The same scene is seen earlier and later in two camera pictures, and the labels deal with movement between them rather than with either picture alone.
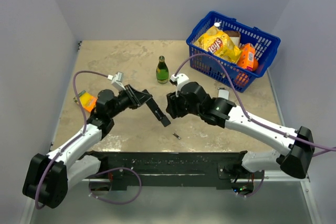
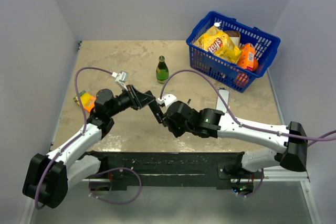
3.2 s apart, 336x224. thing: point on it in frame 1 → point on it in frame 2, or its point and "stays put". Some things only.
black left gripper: x=136 y=97 stays put
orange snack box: x=246 y=57 stays put
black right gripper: x=173 y=108 → x=177 y=132
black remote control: x=160 y=116 stays put
